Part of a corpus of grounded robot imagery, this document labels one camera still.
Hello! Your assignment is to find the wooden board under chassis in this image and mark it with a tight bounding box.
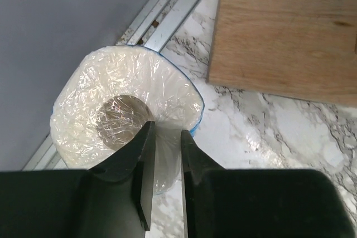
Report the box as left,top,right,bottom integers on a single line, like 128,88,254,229
207,0,356,107

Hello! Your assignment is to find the blue roll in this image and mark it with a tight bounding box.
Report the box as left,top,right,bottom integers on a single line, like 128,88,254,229
50,45,205,195

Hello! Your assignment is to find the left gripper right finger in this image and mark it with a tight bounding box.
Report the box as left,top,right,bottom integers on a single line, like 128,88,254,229
181,130,356,237

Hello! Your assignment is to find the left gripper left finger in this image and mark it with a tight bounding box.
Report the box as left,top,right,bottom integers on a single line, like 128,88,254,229
1,122,156,237

